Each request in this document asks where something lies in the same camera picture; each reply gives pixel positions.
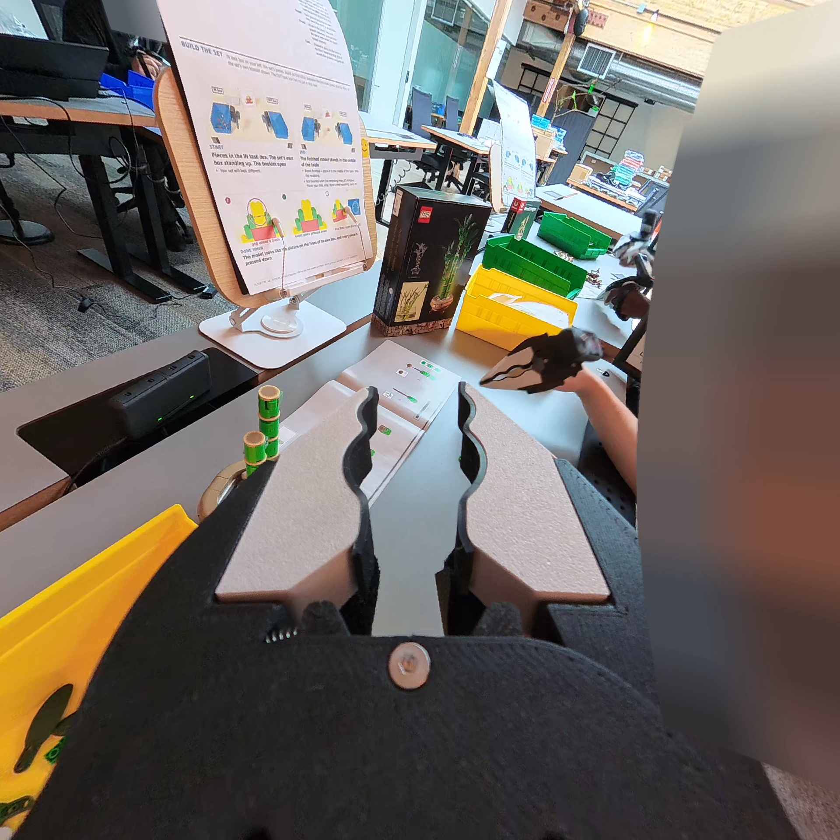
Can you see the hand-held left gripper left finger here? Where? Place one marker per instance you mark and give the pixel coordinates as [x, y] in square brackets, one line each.
[295, 525]

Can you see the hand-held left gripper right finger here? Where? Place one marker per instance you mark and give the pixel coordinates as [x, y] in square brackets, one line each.
[531, 525]

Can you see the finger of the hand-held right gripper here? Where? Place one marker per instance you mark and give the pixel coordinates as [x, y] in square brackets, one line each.
[525, 382]
[522, 358]

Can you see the green bamboo brick model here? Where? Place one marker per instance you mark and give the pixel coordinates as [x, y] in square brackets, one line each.
[269, 420]

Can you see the yellow bin with leaf pieces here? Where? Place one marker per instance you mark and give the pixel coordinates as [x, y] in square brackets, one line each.
[65, 604]

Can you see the person's right forearm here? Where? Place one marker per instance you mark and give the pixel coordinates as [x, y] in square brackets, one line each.
[610, 426]

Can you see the grey desk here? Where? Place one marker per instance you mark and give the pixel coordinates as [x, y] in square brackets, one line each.
[65, 407]
[407, 525]

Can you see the wooden desk with black legs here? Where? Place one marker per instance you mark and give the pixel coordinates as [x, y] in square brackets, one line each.
[65, 111]

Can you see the yellow bin with white bag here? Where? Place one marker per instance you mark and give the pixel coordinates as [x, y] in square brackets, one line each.
[492, 321]

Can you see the white plastic bag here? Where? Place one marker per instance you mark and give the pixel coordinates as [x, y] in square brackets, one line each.
[531, 310]

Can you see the green bin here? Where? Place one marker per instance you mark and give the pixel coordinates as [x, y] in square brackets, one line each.
[525, 262]
[571, 233]

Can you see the white instruction booklet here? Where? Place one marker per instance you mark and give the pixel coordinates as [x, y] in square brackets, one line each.
[394, 374]

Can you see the small black LEGO box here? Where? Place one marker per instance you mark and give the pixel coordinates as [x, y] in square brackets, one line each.
[522, 220]

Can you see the black bamboo set box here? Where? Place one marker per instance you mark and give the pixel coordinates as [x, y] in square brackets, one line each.
[433, 249]

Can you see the black power box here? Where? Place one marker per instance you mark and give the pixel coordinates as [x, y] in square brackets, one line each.
[161, 394]

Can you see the stack of colourful bins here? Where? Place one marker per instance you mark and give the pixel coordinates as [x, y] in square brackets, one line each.
[627, 170]

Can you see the background document stand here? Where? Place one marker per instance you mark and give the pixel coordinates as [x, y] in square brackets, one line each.
[508, 144]

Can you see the printed instruction sheet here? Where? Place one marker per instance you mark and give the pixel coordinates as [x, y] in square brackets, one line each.
[275, 164]

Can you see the dark green leaf piece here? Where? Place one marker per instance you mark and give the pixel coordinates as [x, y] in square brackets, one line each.
[43, 728]

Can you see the wooden document stand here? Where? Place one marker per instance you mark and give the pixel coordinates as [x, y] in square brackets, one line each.
[190, 197]

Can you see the blue bin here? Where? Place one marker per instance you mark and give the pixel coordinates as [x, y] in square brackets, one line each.
[128, 85]

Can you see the black laptop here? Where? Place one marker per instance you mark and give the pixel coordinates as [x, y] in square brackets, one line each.
[46, 65]

